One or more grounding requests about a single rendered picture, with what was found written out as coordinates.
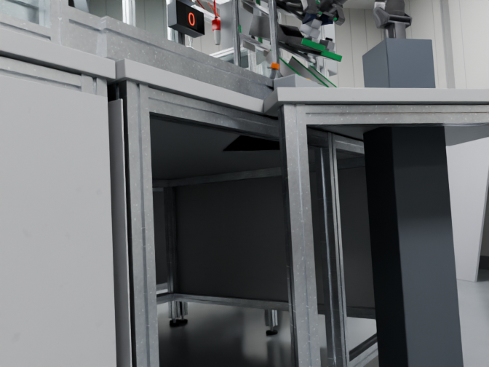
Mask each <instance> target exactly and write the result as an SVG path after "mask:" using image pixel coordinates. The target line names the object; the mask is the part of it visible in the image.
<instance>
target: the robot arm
mask: <svg viewBox="0 0 489 367"><path fill-rule="evenodd" d="M301 1H302V5H303V10H304V11H305V12H306V14H305V16H304V18H303V20H302V24H305V23H307V22H309V21H311V20H313V19H314V18H316V17H317V16H316V14H317V13H318V12H321V13H322V15H321V16H320V19H319V20H321V21H322V24H321V25H329V24H333V20H334V18H335V17H336V18H337V20H336V21H335V24H336V25H339V26H341V25H342V24H343V23H344V22H345V17H344V14H343V10H342V8H343V4H344V3H345V2H346V1H348V0H319V2H320V3H319V4H318V3H316V1H315V0H301ZM373 19H374V21H375V25H376V27H377V28H381V29H383V34H384V39H385V38H393V39H406V31H405V29H406V28H407V27H409V26H411V23H412V17H411V16H409V15H408V14H406V13H405V2H404V0H375V4H374V9H373Z"/></svg>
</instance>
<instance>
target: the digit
mask: <svg viewBox="0 0 489 367"><path fill-rule="evenodd" d="M186 25H187V26H189V27H191V28H194V29H196V30H197V21H196V10H194V9H192V8H190V7H187V6H186Z"/></svg>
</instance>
